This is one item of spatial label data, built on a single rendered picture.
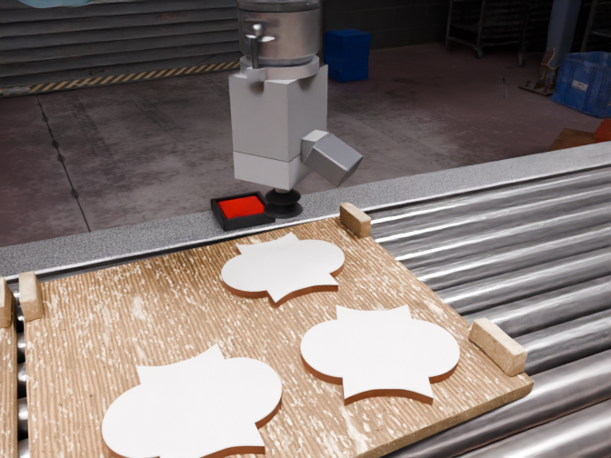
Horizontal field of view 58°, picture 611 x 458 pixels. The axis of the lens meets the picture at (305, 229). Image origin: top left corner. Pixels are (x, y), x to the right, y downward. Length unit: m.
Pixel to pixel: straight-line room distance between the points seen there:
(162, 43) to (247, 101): 4.86
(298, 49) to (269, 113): 0.06
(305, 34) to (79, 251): 0.43
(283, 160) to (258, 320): 0.17
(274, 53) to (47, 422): 0.36
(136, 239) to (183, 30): 4.70
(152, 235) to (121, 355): 0.26
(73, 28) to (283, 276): 4.72
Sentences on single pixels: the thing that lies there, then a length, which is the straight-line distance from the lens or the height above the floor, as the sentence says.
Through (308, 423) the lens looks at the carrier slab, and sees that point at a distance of 0.48.
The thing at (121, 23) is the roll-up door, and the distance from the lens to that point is 5.28.
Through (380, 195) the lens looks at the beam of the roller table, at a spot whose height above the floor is 0.92.
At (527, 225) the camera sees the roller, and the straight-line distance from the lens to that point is 0.83.
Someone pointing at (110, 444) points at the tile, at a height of 0.95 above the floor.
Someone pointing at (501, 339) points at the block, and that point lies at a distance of 0.54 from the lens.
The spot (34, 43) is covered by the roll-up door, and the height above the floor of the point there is 0.41.
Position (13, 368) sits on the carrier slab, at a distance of 0.59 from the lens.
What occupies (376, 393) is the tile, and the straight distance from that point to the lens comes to 0.49.
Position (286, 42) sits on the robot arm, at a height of 1.20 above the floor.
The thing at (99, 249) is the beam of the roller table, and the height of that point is 0.92.
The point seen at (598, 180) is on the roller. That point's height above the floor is 0.91.
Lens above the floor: 1.29
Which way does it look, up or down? 29 degrees down
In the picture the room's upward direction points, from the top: straight up
